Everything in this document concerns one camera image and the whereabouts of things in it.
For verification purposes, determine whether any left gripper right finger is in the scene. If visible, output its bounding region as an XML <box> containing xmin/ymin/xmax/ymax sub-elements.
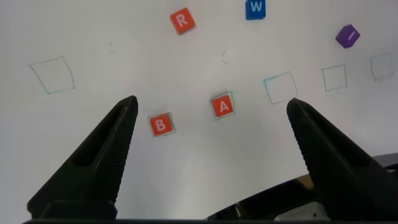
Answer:
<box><xmin>285</xmin><ymin>97</ymin><xmax>398</xmax><ymax>222</ymax></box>

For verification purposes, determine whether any purple I letter block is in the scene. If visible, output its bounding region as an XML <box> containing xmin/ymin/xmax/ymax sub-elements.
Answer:
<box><xmin>335</xmin><ymin>24</ymin><xmax>361</xmax><ymax>49</ymax></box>

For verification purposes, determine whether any blue W letter block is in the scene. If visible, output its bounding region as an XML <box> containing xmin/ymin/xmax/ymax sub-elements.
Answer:
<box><xmin>245</xmin><ymin>0</ymin><xmax>267</xmax><ymax>21</ymax></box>

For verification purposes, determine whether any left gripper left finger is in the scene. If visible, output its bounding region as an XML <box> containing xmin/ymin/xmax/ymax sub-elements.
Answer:
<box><xmin>27</xmin><ymin>95</ymin><xmax>139</xmax><ymax>220</ymax></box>

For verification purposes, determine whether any orange R letter block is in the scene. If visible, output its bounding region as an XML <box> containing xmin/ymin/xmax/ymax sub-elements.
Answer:
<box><xmin>169</xmin><ymin>7</ymin><xmax>197</xmax><ymax>35</ymax></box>

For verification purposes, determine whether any orange B letter block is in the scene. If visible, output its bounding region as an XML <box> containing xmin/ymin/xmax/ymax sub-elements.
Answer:
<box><xmin>148</xmin><ymin>112</ymin><xmax>175</xmax><ymax>138</ymax></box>

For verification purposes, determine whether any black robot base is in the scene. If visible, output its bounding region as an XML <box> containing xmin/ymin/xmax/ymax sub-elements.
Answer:
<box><xmin>205</xmin><ymin>177</ymin><xmax>330</xmax><ymax>222</ymax></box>

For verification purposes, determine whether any orange A letter block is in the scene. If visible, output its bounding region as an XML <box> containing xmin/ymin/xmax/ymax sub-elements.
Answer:
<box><xmin>210</xmin><ymin>94</ymin><xmax>234</xmax><ymax>119</ymax></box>

